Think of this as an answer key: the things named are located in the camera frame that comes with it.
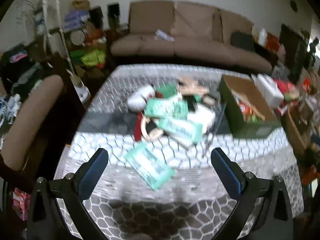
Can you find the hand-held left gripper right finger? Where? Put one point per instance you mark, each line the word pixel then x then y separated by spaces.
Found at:
pixel 226 172

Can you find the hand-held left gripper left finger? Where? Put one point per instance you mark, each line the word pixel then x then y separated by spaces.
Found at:
pixel 92 172

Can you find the green cardboard box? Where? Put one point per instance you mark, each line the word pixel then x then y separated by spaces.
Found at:
pixel 255 130

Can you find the beige curved hoop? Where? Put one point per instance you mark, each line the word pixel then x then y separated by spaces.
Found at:
pixel 143 130

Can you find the hexagon print blanket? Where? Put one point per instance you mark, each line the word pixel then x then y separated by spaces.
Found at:
pixel 112 140

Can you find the red plastic stick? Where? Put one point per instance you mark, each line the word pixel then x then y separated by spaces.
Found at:
pixel 138 128

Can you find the orange snack packet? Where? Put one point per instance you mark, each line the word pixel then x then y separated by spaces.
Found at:
pixel 246 111

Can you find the small beige block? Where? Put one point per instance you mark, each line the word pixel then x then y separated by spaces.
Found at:
pixel 208 101

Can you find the pink packet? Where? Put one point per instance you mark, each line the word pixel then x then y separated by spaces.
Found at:
pixel 21 200

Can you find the brown armchair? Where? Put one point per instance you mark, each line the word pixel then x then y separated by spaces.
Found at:
pixel 35 115

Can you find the white appliance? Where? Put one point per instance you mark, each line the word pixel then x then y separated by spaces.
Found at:
pixel 81 90

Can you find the white bottle red label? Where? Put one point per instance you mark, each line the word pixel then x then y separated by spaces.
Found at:
pixel 141 96

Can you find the white tissue pack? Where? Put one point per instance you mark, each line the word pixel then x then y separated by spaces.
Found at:
pixel 268 90

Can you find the beige wooden piece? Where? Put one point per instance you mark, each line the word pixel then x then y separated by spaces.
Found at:
pixel 190 86

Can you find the small dark green packet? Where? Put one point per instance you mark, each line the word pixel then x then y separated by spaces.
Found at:
pixel 167 88

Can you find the red green packet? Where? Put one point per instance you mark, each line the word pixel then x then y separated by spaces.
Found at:
pixel 287 90

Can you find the patterned cloth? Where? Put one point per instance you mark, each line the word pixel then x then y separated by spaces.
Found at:
pixel 10 107

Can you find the yellow-green bag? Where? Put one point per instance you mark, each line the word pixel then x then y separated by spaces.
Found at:
pixel 92 57

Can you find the dark clothes pile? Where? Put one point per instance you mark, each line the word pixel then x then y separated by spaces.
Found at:
pixel 22 75

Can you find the brown sofa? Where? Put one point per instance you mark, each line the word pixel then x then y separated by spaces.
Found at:
pixel 190 45

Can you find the black cushion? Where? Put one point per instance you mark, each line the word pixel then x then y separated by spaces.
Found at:
pixel 241 40

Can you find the round metal tin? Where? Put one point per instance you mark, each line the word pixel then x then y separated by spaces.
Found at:
pixel 78 37

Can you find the white jug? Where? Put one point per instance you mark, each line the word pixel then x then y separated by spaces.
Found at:
pixel 262 36

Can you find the crumpled white paper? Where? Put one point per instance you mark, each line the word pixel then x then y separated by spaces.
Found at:
pixel 163 35

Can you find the stack of blue packs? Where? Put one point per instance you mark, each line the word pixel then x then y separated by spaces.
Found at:
pixel 73 18

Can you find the white pole rack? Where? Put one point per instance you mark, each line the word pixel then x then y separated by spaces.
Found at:
pixel 45 17

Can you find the black speaker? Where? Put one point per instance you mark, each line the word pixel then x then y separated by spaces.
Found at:
pixel 113 10

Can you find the brown paper bag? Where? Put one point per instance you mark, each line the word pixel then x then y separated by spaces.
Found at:
pixel 80 4

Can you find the spiky houseplant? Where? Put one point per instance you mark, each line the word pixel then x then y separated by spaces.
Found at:
pixel 27 8

